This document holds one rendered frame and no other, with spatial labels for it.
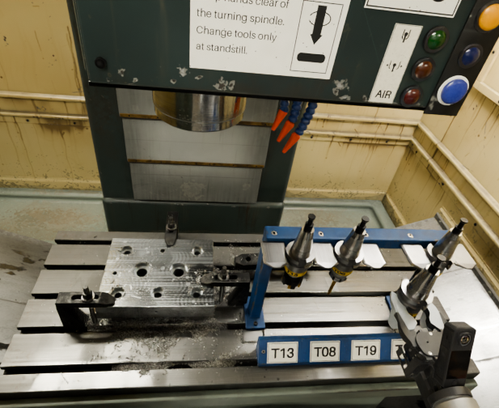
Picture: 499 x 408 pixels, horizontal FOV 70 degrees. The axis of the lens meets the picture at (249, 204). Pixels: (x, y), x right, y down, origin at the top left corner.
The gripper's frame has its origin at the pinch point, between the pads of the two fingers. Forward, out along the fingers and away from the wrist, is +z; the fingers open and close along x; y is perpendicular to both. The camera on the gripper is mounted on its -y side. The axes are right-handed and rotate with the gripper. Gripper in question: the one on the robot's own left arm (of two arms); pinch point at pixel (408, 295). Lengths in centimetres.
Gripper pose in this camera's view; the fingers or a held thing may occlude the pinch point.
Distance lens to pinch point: 84.1
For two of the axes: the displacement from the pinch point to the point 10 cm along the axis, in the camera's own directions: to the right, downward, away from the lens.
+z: -0.9, -6.7, 7.3
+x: 9.9, 0.4, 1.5
